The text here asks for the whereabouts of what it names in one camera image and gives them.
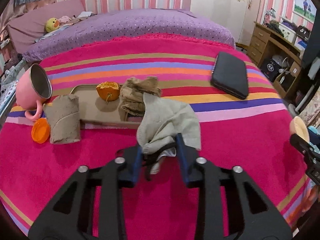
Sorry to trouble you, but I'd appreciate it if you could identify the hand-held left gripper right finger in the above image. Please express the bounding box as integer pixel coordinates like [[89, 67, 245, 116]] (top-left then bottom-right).
[[175, 133, 293, 240]]

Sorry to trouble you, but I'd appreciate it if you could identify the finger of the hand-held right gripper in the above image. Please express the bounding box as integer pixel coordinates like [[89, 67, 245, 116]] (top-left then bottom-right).
[[290, 133, 316, 157]]

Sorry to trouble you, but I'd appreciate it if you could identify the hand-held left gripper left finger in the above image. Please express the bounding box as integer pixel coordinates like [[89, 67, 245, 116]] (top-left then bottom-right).
[[27, 145, 144, 240]]

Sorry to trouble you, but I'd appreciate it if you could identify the light blue plastic basket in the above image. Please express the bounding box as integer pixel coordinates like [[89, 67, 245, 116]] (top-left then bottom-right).
[[307, 126, 320, 154]]

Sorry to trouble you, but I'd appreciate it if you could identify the light beige sock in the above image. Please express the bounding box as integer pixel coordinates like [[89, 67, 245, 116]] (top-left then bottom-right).
[[136, 92, 202, 175]]

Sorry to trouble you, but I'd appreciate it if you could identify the striped pink blanket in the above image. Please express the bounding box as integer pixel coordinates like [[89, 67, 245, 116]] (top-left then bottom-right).
[[0, 32, 310, 240]]

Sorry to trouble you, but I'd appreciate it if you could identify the brown stocking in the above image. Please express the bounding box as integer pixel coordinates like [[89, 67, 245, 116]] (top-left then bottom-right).
[[119, 76, 162, 117]]

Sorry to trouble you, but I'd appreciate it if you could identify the beige tray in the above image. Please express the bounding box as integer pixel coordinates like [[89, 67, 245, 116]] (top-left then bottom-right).
[[69, 84, 142, 129]]

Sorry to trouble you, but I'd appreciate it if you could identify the orange peel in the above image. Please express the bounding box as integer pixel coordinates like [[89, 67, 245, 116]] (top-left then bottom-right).
[[96, 81, 120, 102]]

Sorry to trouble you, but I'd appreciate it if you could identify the black gift bag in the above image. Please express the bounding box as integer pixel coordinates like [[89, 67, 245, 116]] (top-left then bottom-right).
[[260, 57, 279, 80]]

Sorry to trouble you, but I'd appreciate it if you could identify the rolled taupe sock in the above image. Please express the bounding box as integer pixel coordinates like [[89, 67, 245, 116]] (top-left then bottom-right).
[[43, 94, 82, 145]]

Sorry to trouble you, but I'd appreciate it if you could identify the white appliance under desk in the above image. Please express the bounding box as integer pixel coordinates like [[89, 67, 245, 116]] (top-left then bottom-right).
[[271, 54, 289, 67]]

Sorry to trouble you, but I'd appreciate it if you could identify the black zip case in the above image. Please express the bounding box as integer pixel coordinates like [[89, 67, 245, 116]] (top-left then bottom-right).
[[210, 52, 249, 100]]

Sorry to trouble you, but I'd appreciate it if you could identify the orange plastic lid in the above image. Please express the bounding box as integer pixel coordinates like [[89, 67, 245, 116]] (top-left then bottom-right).
[[31, 118, 51, 144]]

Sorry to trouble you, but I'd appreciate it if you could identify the wooden desk with drawers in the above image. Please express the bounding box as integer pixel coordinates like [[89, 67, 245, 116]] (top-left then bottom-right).
[[246, 22, 304, 98]]

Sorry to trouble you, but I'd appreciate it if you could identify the white storage box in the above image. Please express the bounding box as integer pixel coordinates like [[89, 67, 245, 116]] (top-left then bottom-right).
[[277, 21, 298, 42]]

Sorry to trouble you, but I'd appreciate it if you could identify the dark clothing pile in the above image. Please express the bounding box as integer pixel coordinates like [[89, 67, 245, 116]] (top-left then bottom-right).
[[266, 21, 284, 37]]

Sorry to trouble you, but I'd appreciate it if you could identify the pink metal-lined cup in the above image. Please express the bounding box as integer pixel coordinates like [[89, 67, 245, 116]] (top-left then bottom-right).
[[15, 63, 53, 123]]

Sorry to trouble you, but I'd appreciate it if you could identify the desk lamp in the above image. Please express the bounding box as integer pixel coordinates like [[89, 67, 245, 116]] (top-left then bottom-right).
[[264, 8, 277, 25]]

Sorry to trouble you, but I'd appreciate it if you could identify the purple dotted blanket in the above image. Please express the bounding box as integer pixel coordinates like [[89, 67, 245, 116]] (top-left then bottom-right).
[[22, 8, 237, 63]]

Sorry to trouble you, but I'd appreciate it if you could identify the white wardrobe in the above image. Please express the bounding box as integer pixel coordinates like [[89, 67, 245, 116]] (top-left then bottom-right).
[[190, 0, 262, 47]]

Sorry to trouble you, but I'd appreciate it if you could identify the yellow duck plush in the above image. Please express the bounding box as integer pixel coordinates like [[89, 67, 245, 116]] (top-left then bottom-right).
[[45, 17, 60, 33]]

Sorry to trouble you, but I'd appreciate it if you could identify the pink pillow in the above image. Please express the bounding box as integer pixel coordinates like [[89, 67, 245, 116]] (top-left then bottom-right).
[[6, 0, 87, 55]]

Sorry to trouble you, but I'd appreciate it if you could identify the wall poster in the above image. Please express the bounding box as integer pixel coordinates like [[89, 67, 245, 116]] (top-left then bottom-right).
[[292, 0, 317, 24]]

